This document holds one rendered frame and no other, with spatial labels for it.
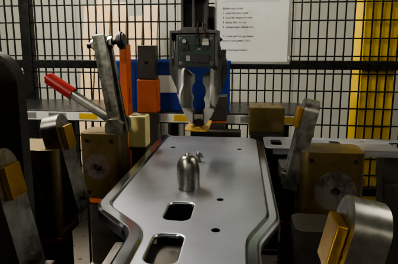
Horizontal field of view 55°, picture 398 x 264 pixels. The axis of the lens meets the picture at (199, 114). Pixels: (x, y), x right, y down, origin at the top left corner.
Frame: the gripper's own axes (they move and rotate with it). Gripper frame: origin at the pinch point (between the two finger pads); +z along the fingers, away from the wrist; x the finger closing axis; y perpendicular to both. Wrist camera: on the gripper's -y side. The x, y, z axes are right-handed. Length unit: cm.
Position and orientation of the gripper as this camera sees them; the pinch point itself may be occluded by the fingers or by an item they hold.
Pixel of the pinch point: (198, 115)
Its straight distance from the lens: 64.3
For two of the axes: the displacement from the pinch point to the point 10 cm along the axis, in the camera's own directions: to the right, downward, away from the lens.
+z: 0.0, 9.8, 1.9
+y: -1.1, 1.9, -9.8
